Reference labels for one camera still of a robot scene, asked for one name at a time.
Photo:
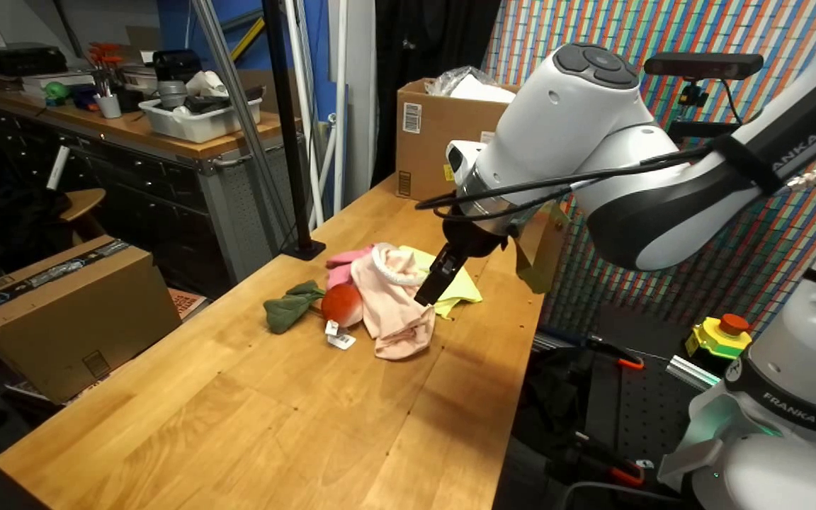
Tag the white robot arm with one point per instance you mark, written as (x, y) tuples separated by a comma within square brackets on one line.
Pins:
[(580, 128)]

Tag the cardboard box on table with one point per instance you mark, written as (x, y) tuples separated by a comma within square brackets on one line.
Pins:
[(430, 123)]

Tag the cardboard box on floor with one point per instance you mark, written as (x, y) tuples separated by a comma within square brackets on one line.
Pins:
[(78, 317)]

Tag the wooden workbench with drawers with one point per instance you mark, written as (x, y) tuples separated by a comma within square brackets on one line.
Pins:
[(205, 210)]

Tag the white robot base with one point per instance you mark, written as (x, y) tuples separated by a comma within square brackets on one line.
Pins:
[(751, 437)]

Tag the red radish plush toy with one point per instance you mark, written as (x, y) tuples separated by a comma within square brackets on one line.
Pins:
[(342, 311)]

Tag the white plastic tray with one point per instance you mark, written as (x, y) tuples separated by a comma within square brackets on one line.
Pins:
[(186, 127)]

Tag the black vertical pole stand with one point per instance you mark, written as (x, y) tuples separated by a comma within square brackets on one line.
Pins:
[(304, 244)]

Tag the bright pink cloth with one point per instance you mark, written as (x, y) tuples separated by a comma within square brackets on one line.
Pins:
[(339, 267)]

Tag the light pink garment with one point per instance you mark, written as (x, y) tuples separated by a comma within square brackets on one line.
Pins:
[(394, 321)]

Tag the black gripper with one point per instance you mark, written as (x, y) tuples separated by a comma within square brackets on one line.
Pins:
[(464, 239)]

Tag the yellow cloth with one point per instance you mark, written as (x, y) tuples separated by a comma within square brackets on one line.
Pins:
[(460, 291)]

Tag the emergency stop button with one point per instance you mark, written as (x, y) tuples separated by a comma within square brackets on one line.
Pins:
[(727, 336)]

